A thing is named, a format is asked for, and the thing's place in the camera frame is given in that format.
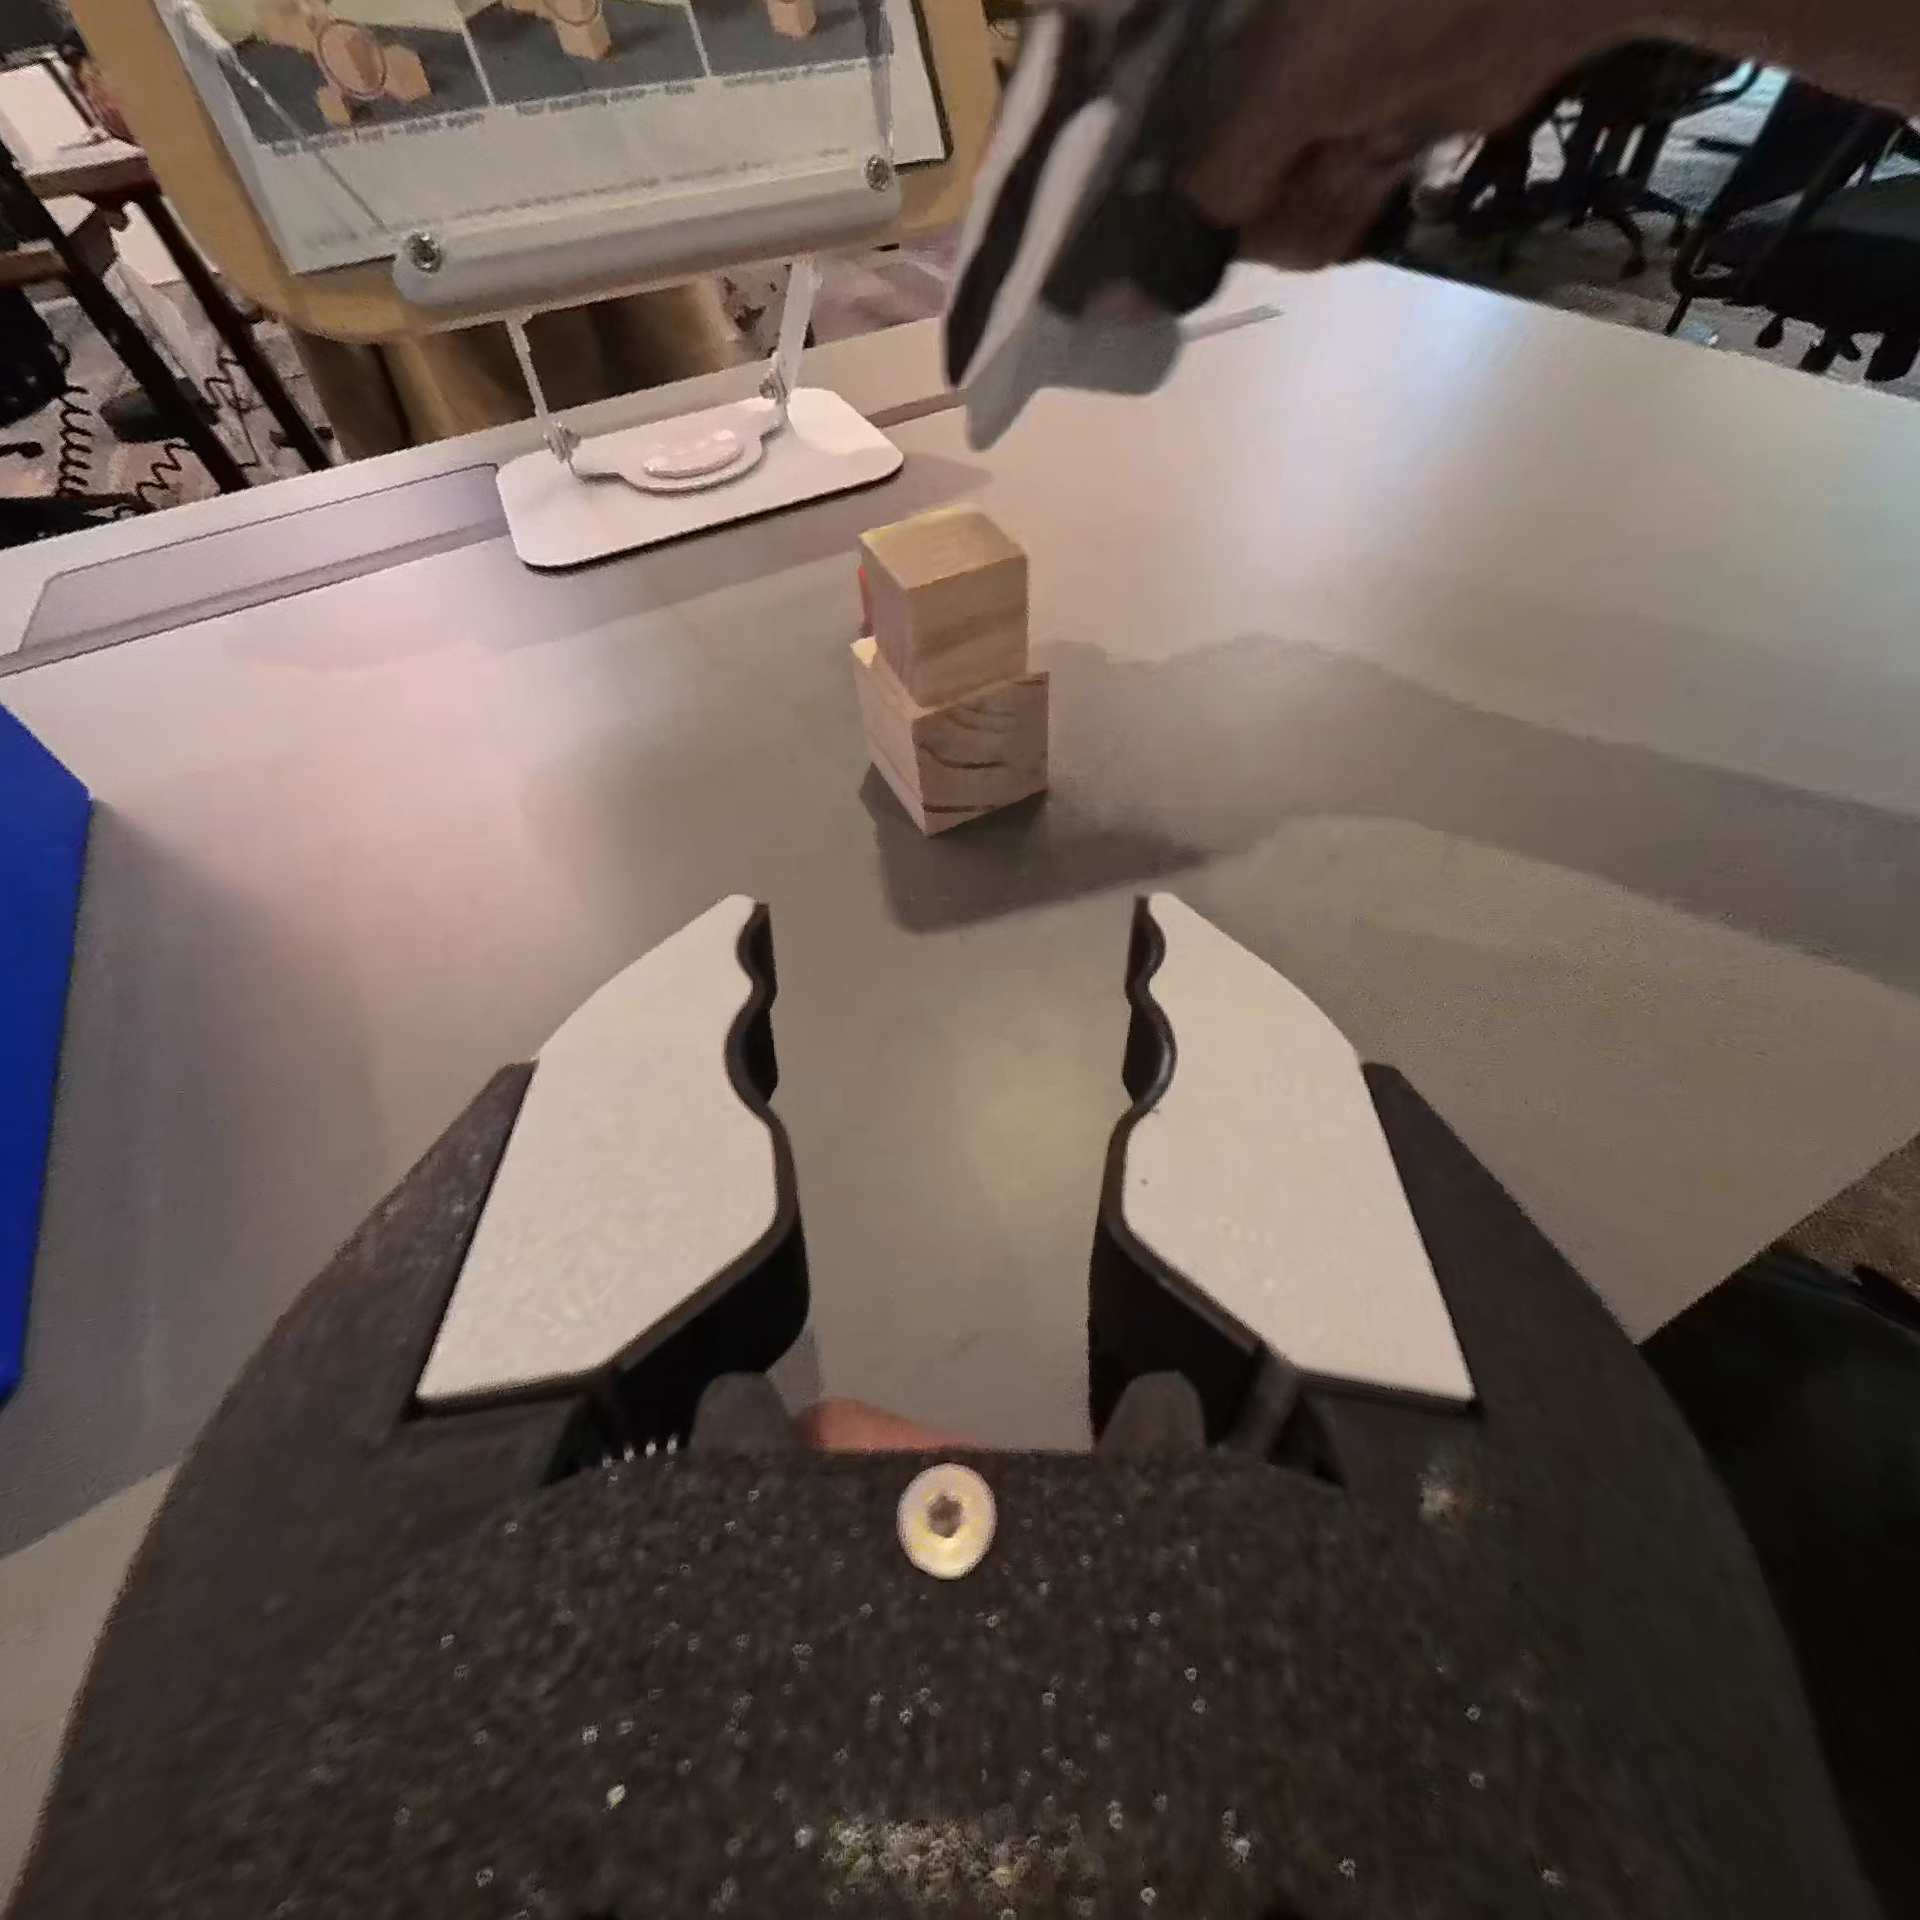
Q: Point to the black office chair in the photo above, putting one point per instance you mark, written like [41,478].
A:
[1800,256]
[1558,165]

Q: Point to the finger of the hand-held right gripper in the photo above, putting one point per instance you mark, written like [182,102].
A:
[1001,208]
[1064,337]

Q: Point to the instruction sign on white stand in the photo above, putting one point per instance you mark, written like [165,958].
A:
[599,165]

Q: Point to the dark-grained wooden cube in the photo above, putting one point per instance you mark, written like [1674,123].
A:
[960,756]

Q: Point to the black metal frame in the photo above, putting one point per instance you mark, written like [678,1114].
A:
[135,313]

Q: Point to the pale wooden cube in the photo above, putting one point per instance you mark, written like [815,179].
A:
[945,606]

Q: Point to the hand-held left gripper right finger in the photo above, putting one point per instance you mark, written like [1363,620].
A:
[1290,1185]

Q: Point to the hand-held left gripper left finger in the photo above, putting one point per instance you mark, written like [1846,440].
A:
[613,1168]

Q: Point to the blue plastic bin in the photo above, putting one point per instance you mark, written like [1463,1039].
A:
[38,1049]

